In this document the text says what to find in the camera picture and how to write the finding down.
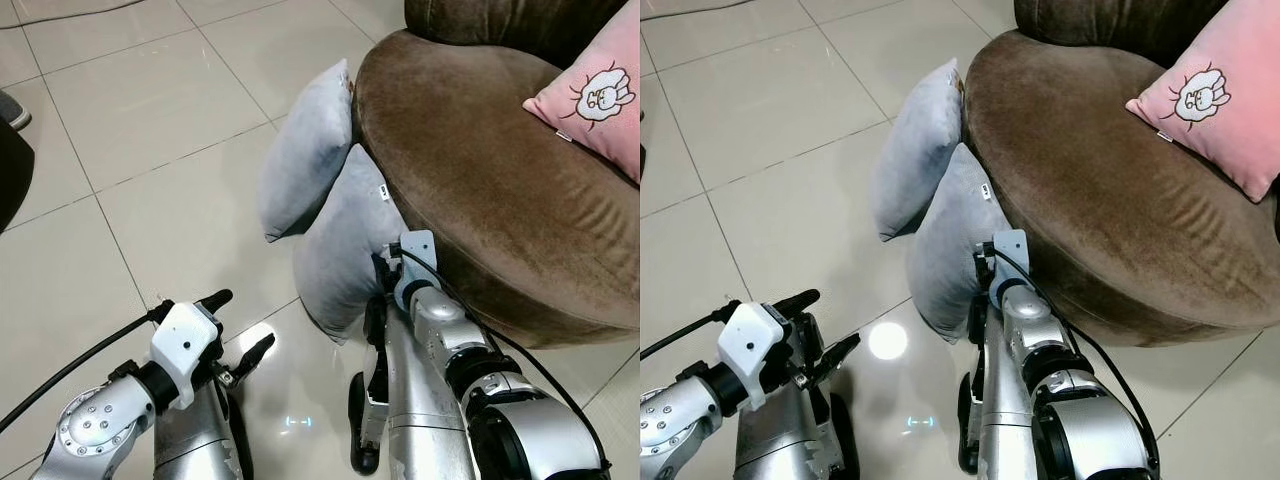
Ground grey pillow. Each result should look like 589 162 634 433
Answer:
257 58 357 244
871 57 967 244
292 143 412 347
904 143 1003 346

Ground brown velvet sofa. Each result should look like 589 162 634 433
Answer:
962 0 1280 350
352 0 641 350

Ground pink pillow with bunny print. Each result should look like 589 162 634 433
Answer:
522 0 641 187
1125 0 1280 205

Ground silver left robot leg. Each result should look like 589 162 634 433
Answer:
152 380 255 480
733 378 863 480

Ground silver robot leg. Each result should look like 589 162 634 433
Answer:
733 378 863 480
957 295 1043 480
152 380 255 480
347 295 477 480

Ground silver right robot leg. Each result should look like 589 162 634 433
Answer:
347 295 477 480
957 295 1043 480

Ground black rounded object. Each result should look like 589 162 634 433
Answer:
0 119 37 234

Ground grey shoe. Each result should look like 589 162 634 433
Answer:
0 89 32 132

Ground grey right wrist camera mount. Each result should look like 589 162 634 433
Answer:
988 229 1032 303
397 230 439 305

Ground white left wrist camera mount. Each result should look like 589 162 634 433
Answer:
149 300 224 412
717 302 793 411

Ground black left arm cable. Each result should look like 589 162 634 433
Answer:
0 305 173 433
640 306 739 363

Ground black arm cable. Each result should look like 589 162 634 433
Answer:
0 305 173 433
398 244 613 473
640 306 739 363
996 243 1163 473

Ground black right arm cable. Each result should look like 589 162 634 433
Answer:
996 243 1163 473
398 244 613 473

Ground thin floor cable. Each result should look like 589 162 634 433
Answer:
640 0 763 22
0 0 123 32

